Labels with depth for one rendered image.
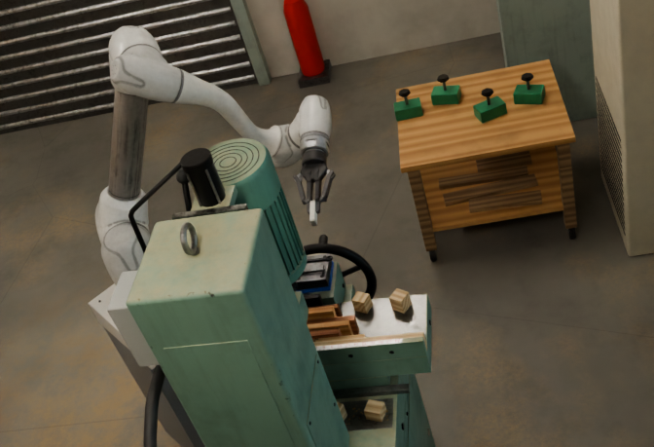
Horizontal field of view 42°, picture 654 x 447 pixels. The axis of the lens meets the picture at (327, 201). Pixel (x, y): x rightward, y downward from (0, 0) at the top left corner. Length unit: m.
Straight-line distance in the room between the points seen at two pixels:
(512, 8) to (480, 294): 1.28
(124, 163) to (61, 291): 1.63
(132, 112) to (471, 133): 1.36
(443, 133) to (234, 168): 1.74
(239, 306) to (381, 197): 2.59
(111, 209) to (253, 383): 1.29
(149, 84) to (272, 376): 1.07
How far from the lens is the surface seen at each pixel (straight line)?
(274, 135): 2.73
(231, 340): 1.55
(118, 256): 2.67
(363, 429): 2.11
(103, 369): 3.77
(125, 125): 2.66
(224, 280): 1.48
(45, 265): 4.49
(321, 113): 2.66
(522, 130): 3.34
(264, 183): 1.75
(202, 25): 5.07
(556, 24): 3.99
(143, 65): 2.41
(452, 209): 3.57
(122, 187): 2.77
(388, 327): 2.16
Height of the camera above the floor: 2.46
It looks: 37 degrees down
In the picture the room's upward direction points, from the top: 18 degrees counter-clockwise
